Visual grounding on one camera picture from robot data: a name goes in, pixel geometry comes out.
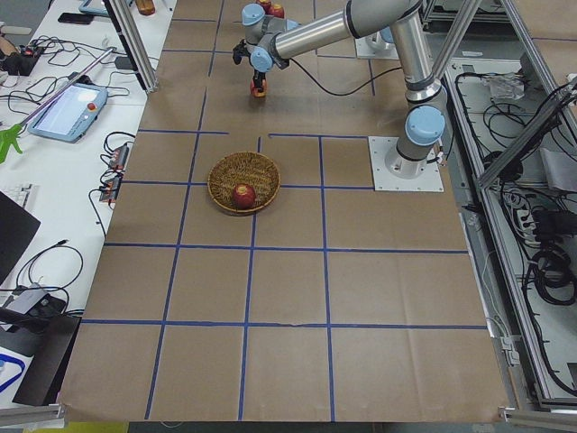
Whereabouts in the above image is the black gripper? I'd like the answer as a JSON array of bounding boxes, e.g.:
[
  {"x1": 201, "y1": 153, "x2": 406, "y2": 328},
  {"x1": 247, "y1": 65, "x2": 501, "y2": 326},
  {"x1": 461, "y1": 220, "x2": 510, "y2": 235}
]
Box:
[{"x1": 251, "y1": 69, "x2": 265, "y2": 90}]

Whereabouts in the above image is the yellow-red apple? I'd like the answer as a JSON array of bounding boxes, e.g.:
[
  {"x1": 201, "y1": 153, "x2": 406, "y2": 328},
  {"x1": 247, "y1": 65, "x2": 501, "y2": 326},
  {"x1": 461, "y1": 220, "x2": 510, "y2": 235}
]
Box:
[{"x1": 250, "y1": 79, "x2": 268, "y2": 98}]

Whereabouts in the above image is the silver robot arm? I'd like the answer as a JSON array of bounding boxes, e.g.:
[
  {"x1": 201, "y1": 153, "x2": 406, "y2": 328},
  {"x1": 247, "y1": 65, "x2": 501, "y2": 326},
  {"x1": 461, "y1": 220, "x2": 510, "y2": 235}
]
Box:
[{"x1": 233, "y1": 1, "x2": 446, "y2": 180}]

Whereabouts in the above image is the red plate apple back-right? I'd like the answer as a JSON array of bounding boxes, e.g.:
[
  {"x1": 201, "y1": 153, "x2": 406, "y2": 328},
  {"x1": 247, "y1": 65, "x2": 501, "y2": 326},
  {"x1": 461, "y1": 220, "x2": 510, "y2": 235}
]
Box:
[{"x1": 269, "y1": 4, "x2": 285, "y2": 19}]

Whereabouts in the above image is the red plate apple back-left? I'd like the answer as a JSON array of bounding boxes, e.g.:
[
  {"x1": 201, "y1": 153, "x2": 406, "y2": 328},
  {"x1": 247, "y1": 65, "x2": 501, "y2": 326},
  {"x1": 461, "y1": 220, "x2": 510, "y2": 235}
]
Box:
[{"x1": 255, "y1": 0, "x2": 271, "y2": 14}]

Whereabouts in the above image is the white round plate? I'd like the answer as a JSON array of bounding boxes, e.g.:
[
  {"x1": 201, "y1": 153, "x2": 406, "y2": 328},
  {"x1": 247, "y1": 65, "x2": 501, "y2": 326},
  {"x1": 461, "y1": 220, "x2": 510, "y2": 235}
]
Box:
[{"x1": 255, "y1": 0, "x2": 283, "y2": 14}]

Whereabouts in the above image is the round wicker basket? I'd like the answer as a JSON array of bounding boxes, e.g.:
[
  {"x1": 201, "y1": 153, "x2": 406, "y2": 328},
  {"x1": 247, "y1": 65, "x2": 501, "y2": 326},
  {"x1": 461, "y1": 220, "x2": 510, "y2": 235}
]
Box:
[{"x1": 207, "y1": 152, "x2": 280, "y2": 216}]

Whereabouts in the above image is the dark red basket apple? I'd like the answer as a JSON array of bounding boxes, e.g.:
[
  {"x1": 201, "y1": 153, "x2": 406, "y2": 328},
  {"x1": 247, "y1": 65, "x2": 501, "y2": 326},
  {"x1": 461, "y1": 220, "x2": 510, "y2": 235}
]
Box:
[{"x1": 232, "y1": 183, "x2": 257, "y2": 210}]

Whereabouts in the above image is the blue teach pendant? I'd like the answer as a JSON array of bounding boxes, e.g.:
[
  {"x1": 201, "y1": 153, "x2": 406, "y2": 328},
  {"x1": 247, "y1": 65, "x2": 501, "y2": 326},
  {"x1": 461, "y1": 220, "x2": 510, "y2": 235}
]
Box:
[{"x1": 28, "y1": 84, "x2": 108, "y2": 143}]

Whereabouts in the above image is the green grabber stick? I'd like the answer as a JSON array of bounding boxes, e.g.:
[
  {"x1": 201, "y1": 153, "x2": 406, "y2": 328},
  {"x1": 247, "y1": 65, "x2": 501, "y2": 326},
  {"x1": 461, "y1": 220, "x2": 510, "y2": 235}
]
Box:
[{"x1": 0, "y1": 47, "x2": 114, "y2": 163}]

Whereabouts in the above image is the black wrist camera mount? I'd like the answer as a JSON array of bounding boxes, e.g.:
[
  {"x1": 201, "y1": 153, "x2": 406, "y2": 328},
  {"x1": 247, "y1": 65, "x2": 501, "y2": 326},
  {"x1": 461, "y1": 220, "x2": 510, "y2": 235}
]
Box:
[{"x1": 233, "y1": 40, "x2": 251, "y2": 65}]

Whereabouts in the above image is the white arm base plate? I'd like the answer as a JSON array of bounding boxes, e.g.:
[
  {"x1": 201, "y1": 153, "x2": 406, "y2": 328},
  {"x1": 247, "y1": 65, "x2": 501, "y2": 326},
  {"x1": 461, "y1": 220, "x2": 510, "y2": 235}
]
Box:
[
  {"x1": 368, "y1": 136, "x2": 444, "y2": 193},
  {"x1": 355, "y1": 33, "x2": 398, "y2": 60}
]

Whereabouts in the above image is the aluminium frame post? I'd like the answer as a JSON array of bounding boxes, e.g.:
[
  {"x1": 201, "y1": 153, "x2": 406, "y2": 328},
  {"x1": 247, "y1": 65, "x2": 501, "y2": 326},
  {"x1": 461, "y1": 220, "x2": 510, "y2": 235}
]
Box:
[{"x1": 104, "y1": 0, "x2": 159, "y2": 94}]

